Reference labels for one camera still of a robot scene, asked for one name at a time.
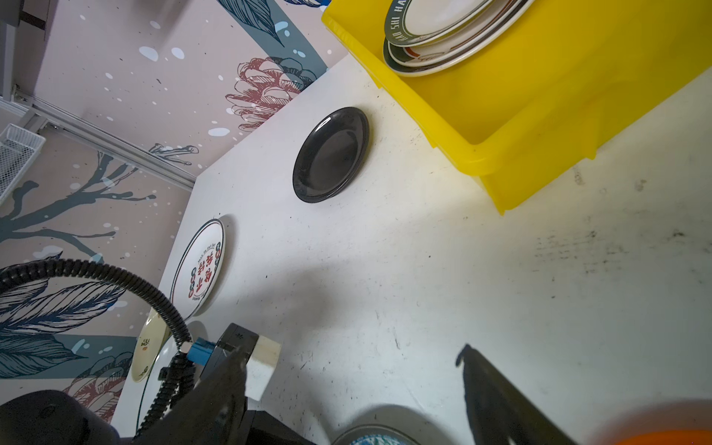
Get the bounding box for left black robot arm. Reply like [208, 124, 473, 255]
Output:
[1, 256, 302, 444]

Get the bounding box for white plate dark green rim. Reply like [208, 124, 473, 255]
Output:
[384, 0, 491, 46]

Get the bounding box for white plate black flower outline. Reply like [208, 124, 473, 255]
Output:
[135, 337, 178, 429]

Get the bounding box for white wire mesh basket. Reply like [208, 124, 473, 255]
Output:
[0, 124, 46, 202]

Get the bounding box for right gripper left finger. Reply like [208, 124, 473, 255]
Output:
[133, 352, 247, 444]

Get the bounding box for large white green-rim plate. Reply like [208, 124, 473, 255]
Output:
[382, 0, 536, 78]

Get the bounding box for orange plate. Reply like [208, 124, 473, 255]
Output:
[619, 430, 712, 445]

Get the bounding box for teal patterned plate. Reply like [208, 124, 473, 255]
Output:
[332, 425, 418, 445]

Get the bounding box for cream yellow small plate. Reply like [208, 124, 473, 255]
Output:
[131, 309, 170, 382]

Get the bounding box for white plate green band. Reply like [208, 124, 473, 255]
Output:
[386, 0, 527, 69]

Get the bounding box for black round plate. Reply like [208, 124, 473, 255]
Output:
[292, 107, 371, 204]

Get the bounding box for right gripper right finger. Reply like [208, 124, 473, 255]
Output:
[456, 345, 574, 445]

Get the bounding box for yellow plastic bin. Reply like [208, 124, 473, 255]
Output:
[322, 1, 711, 212]

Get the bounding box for white plate red characters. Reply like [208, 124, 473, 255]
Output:
[170, 219, 225, 320]

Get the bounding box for aluminium corner post left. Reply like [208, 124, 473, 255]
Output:
[1, 90, 196, 191]

